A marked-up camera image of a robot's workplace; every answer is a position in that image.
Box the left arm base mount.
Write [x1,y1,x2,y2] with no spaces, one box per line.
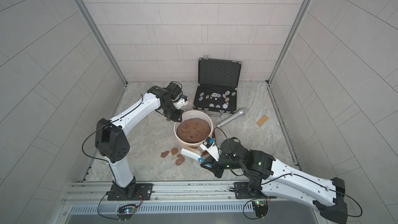
[106,178,153,201]

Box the brown mud lump large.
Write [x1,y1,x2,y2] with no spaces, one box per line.
[171,148,179,155]

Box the silver microphone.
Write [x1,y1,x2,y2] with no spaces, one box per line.
[216,108,247,128]

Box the right circuit board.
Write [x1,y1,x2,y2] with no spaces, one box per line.
[252,200,269,219]

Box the brown mud lump left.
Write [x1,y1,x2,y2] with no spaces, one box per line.
[161,151,170,158]

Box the circuit board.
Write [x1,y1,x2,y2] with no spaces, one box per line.
[117,204,137,221]
[252,200,269,219]

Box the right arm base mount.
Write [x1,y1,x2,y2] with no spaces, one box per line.
[229,181,265,200]

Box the white ceramic pot with mud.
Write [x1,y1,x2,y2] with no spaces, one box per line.
[174,110,214,150]

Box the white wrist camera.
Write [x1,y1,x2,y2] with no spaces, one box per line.
[200,137,220,162]
[174,95,188,110]

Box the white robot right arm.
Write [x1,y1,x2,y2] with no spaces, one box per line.
[200,138,348,224]

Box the brown mud lump small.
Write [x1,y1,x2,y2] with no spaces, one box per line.
[175,154,185,166]

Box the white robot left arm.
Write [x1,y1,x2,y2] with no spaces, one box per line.
[95,82,188,189]

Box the aluminium front rail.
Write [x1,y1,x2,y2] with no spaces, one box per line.
[60,180,321,206]

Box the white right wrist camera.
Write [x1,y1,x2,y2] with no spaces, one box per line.
[200,137,220,162]

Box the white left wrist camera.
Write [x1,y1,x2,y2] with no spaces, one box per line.
[174,95,188,110]

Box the left circuit board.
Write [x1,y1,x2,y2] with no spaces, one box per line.
[117,204,137,221]

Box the tan wooden block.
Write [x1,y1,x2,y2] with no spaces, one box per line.
[257,116,269,126]

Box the black poker chip case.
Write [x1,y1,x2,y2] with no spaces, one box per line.
[193,58,242,114]

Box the blue handled scrub brush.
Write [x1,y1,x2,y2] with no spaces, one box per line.
[181,146,204,163]

